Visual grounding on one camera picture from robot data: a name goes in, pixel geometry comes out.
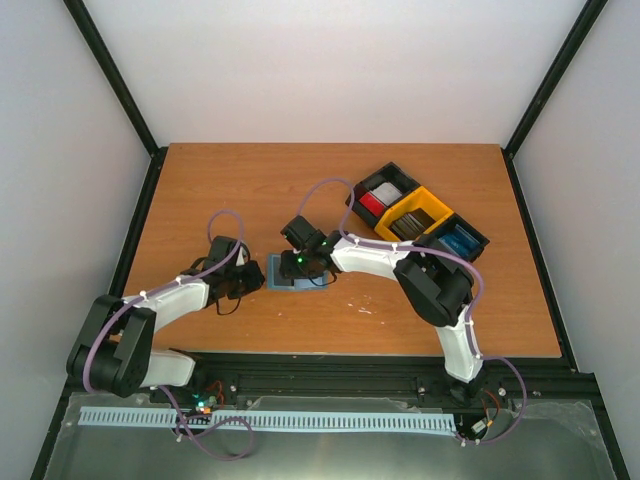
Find black bin with blue cards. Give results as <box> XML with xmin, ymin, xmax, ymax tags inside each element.
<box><xmin>432</xmin><ymin>213</ymin><xmax>490</xmax><ymax>263</ymax></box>

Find dark card stack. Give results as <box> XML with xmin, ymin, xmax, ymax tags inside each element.
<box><xmin>389</xmin><ymin>208</ymin><xmax>435</xmax><ymax>241</ymax></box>

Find light blue slotted cable duct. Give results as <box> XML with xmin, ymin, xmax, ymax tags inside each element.
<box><xmin>78</xmin><ymin>406</ymin><xmax>456</xmax><ymax>436</ymax></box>

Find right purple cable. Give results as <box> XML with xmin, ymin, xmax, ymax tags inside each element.
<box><xmin>297</xmin><ymin>178</ymin><xmax>529</xmax><ymax>446</ymax></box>

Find left black frame post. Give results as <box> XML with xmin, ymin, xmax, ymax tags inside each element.
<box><xmin>63</xmin><ymin>0</ymin><xmax>166</xmax><ymax>159</ymax></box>

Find black bin with red cards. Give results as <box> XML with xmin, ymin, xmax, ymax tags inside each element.
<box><xmin>352</xmin><ymin>162</ymin><xmax>420</xmax><ymax>228</ymax></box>

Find yellow bin with dark cards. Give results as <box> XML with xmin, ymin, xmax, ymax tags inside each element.
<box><xmin>374</xmin><ymin>186</ymin><xmax>454</xmax><ymax>241</ymax></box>

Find right black frame post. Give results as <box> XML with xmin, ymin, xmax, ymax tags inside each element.
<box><xmin>502</xmin><ymin>0</ymin><xmax>608</xmax><ymax>162</ymax></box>

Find blue card holder wallet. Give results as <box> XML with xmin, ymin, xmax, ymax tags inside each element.
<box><xmin>267</xmin><ymin>252</ymin><xmax>329</xmax><ymax>292</ymax></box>

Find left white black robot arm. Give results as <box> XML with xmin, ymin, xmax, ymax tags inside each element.
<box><xmin>66</xmin><ymin>236</ymin><xmax>265</xmax><ymax>403</ymax></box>

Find black frame post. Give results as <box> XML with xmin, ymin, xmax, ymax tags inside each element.
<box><xmin>502</xmin><ymin>0</ymin><xmax>608</xmax><ymax>162</ymax></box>
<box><xmin>63</xmin><ymin>0</ymin><xmax>166</xmax><ymax>159</ymax></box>

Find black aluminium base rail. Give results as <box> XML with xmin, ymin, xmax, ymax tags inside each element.
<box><xmin>149</xmin><ymin>351</ymin><xmax>599</xmax><ymax>411</ymax></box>

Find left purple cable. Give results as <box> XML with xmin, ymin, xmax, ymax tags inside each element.
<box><xmin>82</xmin><ymin>208</ymin><xmax>246</xmax><ymax>394</ymax></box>

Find white card stack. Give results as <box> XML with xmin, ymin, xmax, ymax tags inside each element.
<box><xmin>371</xmin><ymin>182</ymin><xmax>402</xmax><ymax>206</ymax></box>

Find purple cable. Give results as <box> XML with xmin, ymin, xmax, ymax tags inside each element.
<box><xmin>82</xmin><ymin>208</ymin><xmax>246</xmax><ymax>394</ymax></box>
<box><xmin>297</xmin><ymin>178</ymin><xmax>529</xmax><ymax>446</ymax></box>

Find blue card stack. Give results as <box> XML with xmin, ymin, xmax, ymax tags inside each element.
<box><xmin>439</xmin><ymin>224</ymin><xmax>481</xmax><ymax>262</ymax></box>

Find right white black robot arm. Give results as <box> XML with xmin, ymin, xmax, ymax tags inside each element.
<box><xmin>280</xmin><ymin>215</ymin><xmax>484</xmax><ymax>402</ymax></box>

